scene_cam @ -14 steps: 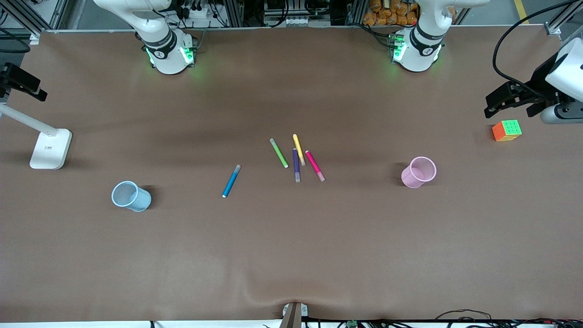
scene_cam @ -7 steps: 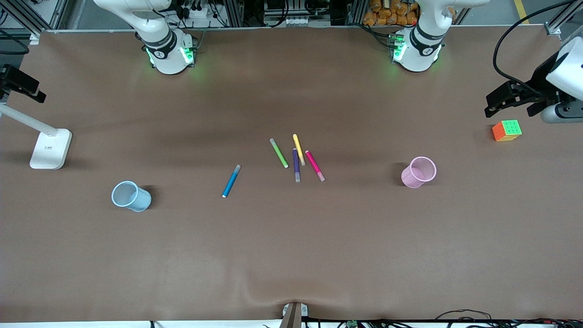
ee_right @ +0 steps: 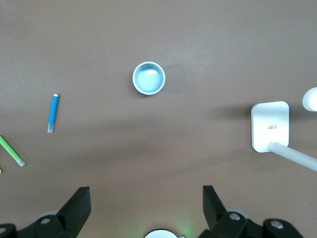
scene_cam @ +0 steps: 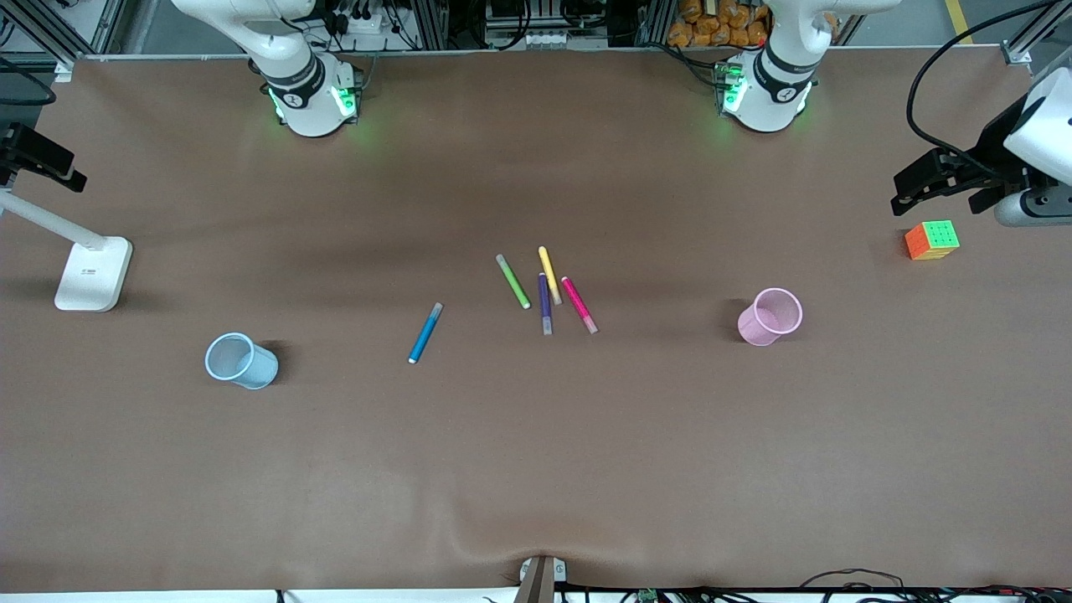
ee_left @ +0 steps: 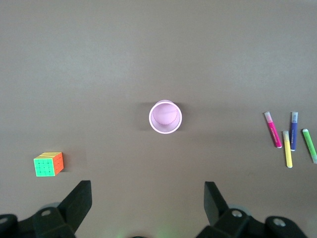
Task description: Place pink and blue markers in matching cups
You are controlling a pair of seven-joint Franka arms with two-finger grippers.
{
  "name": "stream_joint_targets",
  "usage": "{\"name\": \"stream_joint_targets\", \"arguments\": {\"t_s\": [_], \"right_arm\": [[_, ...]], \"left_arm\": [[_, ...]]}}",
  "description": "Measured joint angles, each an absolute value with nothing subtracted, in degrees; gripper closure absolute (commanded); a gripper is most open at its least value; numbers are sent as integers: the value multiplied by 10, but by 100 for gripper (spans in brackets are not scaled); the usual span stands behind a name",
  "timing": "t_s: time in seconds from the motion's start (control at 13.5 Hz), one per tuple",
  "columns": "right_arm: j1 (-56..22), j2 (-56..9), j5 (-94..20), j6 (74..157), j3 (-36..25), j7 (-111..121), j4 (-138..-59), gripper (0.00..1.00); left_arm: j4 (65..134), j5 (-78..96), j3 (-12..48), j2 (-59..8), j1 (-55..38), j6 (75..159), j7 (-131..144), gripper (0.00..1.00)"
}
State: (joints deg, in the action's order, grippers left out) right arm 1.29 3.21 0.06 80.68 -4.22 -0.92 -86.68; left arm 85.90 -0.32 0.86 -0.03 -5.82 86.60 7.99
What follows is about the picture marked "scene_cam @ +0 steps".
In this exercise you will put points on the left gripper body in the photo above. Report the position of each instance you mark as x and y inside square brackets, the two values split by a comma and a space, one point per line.
[992, 141]

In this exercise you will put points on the blue mesh cup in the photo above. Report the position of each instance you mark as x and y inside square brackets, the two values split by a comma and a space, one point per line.
[251, 368]

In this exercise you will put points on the metal corner bracket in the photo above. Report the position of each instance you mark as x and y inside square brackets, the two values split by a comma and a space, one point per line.
[63, 71]
[1017, 54]

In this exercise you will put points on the aluminium frame post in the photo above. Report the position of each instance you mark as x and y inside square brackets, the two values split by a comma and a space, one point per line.
[429, 25]
[655, 23]

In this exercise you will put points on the pink marker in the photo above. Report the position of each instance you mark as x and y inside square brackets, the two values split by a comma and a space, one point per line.
[578, 303]

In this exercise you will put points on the purple marker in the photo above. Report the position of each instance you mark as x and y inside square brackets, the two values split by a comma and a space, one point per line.
[545, 311]

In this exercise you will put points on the white power strip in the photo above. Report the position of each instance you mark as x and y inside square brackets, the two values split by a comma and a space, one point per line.
[368, 25]

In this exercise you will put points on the white stand with base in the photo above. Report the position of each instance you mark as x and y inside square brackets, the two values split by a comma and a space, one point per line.
[92, 276]

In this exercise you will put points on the green marker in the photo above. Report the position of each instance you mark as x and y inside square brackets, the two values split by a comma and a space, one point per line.
[512, 281]

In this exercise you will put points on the yellow marker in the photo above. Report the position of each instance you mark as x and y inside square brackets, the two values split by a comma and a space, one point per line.
[548, 272]

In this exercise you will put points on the metal table clamp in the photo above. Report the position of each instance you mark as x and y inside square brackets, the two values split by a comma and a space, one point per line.
[536, 582]

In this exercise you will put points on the blue marker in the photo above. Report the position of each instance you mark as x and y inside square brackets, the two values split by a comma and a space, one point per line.
[425, 333]

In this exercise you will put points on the colourful puzzle cube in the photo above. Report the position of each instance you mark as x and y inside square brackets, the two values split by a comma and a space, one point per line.
[934, 239]

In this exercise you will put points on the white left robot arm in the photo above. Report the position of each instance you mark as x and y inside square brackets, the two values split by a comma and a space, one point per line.
[766, 100]

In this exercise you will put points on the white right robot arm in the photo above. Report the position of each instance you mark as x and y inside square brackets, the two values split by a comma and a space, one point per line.
[306, 109]

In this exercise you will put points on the brown table cover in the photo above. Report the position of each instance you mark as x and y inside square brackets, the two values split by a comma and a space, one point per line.
[536, 461]

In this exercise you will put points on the orange packaged items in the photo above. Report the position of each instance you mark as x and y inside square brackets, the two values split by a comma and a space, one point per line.
[720, 25]

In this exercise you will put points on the pink mesh cup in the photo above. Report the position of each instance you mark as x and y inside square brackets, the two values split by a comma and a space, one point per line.
[758, 328]

